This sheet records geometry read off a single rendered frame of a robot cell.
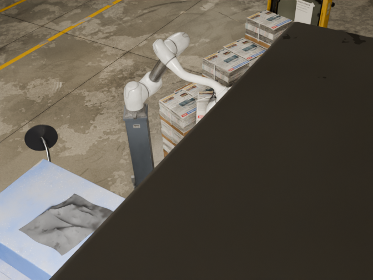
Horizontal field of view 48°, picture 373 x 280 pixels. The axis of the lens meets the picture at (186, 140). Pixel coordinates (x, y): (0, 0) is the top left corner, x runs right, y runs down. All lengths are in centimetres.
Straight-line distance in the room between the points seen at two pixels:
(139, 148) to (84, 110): 186
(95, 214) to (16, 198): 40
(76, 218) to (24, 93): 440
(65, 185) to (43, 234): 28
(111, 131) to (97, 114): 43
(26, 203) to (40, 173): 19
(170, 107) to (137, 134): 46
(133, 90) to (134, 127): 36
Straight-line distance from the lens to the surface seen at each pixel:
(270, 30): 429
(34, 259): 181
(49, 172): 212
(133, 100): 349
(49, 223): 190
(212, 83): 297
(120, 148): 482
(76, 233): 181
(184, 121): 384
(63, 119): 545
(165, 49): 305
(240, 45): 443
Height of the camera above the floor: 316
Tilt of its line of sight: 41 degrees down
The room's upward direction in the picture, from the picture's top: 3 degrees counter-clockwise
